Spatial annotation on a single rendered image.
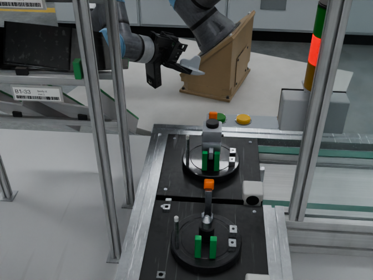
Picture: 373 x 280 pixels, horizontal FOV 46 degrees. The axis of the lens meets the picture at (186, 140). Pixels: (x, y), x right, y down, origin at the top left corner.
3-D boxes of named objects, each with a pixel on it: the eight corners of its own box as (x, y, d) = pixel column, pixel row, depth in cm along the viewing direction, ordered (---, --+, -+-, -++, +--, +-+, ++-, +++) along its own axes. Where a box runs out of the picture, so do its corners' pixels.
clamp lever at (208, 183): (202, 213, 91) (204, 178, 89) (212, 213, 91) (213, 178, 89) (202, 220, 88) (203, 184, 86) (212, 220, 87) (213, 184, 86)
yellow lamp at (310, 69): (301, 79, 82) (306, 55, 80) (328, 80, 82) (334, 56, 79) (305, 93, 78) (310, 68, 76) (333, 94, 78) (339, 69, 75)
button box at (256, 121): (206, 129, 133) (207, 111, 129) (276, 133, 131) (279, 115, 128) (205, 143, 127) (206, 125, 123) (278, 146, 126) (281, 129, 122)
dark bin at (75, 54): (76, 63, 105) (79, 30, 103) (128, 69, 102) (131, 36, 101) (3, 63, 78) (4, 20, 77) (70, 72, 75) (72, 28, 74)
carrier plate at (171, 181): (168, 139, 120) (167, 133, 119) (256, 144, 118) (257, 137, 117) (156, 201, 100) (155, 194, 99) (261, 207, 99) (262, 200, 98)
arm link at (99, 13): (82, 3, 120) (91, 40, 119) (100, -19, 112) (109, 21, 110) (109, 5, 125) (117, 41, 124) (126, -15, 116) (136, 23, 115)
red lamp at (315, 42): (306, 55, 80) (310, 29, 77) (334, 56, 79) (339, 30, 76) (310, 67, 75) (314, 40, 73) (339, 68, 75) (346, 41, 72)
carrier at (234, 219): (155, 206, 99) (152, 163, 92) (262, 212, 98) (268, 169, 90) (136, 300, 80) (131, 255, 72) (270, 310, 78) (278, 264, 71)
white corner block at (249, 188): (241, 192, 103) (242, 179, 100) (261, 193, 103) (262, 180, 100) (241, 206, 99) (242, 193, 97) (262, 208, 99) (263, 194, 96)
